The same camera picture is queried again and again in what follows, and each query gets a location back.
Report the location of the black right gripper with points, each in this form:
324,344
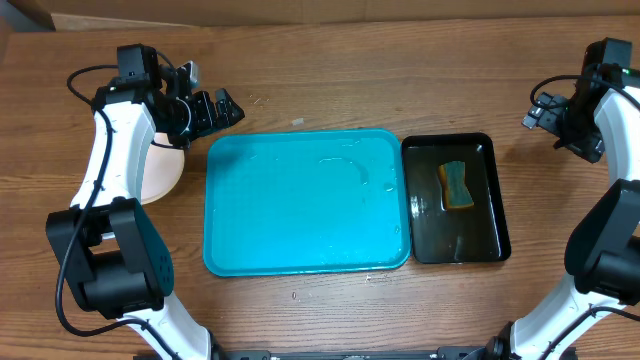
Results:
591,147

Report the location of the green yellow sponge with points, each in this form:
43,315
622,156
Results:
452,177

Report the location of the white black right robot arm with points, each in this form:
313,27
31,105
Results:
600,120

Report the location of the cardboard sheet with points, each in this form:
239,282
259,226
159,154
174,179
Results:
207,13

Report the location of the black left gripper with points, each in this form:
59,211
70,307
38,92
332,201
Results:
203,105

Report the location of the pink plate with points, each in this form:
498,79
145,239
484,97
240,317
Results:
163,169

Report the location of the teal plastic tray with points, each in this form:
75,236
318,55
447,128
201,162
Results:
305,203

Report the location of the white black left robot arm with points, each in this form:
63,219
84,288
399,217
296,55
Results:
114,268

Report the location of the black metal tray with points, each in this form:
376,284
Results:
439,236

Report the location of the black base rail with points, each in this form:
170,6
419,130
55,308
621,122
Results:
442,353

